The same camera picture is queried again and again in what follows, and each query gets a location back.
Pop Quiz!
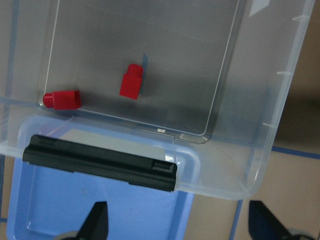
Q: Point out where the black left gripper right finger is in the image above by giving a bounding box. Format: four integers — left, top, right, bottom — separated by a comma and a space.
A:
248, 200, 298, 240

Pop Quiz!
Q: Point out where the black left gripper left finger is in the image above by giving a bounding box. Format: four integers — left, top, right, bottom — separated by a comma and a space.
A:
74, 201, 109, 240

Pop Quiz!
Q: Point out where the red block box corner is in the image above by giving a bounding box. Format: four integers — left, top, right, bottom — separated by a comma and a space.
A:
42, 90, 82, 110

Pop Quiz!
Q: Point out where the blue plastic tray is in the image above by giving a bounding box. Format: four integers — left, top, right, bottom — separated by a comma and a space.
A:
0, 115, 200, 240

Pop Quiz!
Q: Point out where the red block near latch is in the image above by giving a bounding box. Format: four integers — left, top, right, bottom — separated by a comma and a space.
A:
119, 64, 144, 100

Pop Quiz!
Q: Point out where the clear plastic storage box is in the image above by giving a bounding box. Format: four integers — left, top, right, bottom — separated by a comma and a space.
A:
0, 0, 315, 200

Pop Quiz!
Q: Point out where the black box latch handle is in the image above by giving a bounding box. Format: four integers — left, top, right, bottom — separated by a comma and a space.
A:
22, 134, 178, 192

